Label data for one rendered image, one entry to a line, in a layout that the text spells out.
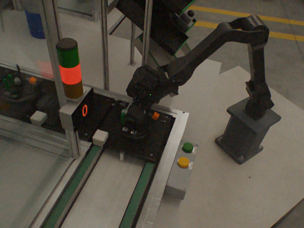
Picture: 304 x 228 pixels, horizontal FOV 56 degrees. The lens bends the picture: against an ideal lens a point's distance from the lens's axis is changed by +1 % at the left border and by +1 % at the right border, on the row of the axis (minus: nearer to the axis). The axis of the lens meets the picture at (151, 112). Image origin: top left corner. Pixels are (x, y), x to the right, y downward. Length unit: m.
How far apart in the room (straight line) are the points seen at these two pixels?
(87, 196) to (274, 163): 0.75
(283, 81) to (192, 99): 2.01
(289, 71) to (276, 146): 2.23
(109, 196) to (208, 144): 0.49
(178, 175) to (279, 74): 2.55
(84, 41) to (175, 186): 1.10
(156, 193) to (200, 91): 0.68
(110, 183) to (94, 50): 0.90
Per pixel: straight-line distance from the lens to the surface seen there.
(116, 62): 1.60
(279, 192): 1.21
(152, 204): 0.94
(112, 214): 0.96
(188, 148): 1.05
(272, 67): 3.48
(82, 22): 1.97
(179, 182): 0.98
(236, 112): 1.11
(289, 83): 3.33
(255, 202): 1.15
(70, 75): 0.73
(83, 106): 0.82
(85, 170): 1.01
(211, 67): 1.65
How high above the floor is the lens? 1.79
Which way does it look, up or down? 45 degrees down
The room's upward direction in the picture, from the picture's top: 6 degrees clockwise
